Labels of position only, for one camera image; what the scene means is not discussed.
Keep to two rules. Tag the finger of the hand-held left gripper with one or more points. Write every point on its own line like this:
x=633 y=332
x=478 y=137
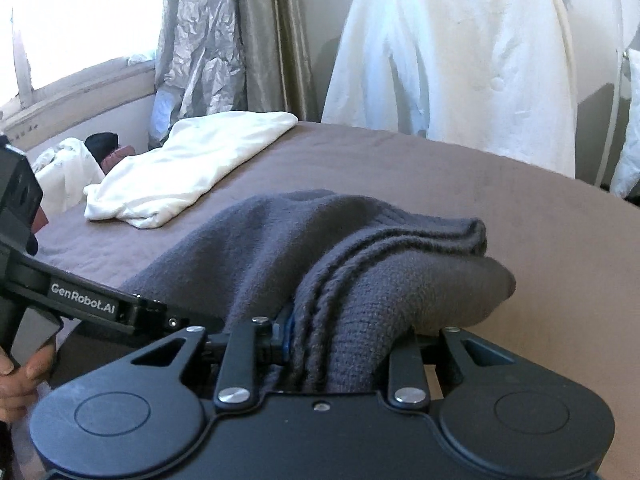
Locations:
x=192 y=321

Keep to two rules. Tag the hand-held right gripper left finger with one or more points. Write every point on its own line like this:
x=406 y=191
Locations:
x=280 y=346

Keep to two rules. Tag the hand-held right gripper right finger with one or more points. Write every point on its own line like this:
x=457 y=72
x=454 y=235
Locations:
x=407 y=371

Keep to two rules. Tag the dark grey knit sweater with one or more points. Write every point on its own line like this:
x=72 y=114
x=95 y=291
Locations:
x=280 y=250

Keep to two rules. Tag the white clothes rack pole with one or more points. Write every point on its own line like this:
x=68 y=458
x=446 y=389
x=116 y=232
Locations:
x=614 y=85

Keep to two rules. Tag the person's left hand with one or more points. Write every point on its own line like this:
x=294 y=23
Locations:
x=20 y=390

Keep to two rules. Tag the cream printed blanket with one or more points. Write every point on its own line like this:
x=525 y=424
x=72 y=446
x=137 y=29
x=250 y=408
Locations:
x=65 y=172

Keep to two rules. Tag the black cloth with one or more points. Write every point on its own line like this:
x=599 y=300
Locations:
x=101 y=142

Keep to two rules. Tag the white folded cloth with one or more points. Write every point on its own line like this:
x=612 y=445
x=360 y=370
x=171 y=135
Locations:
x=200 y=160

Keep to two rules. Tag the silver crinkled curtain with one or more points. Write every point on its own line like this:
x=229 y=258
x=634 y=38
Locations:
x=200 y=35

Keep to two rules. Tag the olive curtain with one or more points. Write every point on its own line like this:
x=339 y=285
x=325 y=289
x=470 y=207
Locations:
x=275 y=35

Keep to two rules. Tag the white hanging jacket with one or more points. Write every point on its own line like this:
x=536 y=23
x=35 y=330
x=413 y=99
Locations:
x=450 y=60

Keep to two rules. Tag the white quilted garment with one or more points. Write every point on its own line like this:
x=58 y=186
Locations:
x=631 y=150

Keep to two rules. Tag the window frame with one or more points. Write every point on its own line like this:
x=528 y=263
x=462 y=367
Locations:
x=85 y=85

